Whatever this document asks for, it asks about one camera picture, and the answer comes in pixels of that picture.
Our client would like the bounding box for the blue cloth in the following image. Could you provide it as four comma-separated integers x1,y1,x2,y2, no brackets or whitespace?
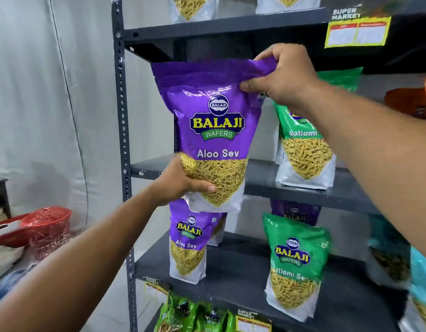
0,263,36,307

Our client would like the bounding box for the person's left forearm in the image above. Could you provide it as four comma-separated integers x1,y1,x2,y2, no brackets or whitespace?
0,185,165,332

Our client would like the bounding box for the red plastic basket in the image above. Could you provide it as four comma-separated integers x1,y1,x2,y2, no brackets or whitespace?
21,206,73,262

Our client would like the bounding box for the teal snack packet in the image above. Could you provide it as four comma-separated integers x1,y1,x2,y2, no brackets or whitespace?
365,215,413,291
398,246,426,332

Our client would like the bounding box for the red plastic tray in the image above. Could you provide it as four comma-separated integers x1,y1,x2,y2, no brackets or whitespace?
0,213,31,248

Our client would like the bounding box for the white fabric backdrop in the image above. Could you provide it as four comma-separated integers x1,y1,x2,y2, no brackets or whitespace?
0,0,177,332

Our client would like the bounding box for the white-bottomed snack packet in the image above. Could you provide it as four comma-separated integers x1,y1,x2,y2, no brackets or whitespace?
168,0,220,24
255,0,323,15

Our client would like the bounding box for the person's left hand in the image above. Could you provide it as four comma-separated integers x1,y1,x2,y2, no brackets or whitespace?
149,154,217,208

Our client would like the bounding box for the green snack packet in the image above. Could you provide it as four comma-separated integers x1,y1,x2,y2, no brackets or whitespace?
273,67,364,190
262,213,333,323

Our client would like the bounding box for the large purple snack packet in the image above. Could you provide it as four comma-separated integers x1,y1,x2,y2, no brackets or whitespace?
151,59,278,214

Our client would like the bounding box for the small green black packet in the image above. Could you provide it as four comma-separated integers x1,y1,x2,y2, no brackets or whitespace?
194,302,229,332
154,292,199,332
225,309,239,332

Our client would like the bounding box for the person's right forearm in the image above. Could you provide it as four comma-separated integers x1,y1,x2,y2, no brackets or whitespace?
297,81,426,265

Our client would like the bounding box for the dark grey metal shelf rack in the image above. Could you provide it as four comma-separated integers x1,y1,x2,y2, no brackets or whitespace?
111,0,426,332

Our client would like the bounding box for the yellow shelf label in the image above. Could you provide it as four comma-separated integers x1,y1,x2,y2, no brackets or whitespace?
235,309,272,332
324,8,392,49
143,276,171,305

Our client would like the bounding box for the person's right hand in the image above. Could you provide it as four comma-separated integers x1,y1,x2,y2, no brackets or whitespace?
239,43,325,112

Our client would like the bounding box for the white cloth bag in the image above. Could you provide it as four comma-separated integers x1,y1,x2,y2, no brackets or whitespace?
0,245,25,280

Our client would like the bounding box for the dark orange snack packet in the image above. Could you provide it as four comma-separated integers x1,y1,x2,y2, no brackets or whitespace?
384,88,426,119

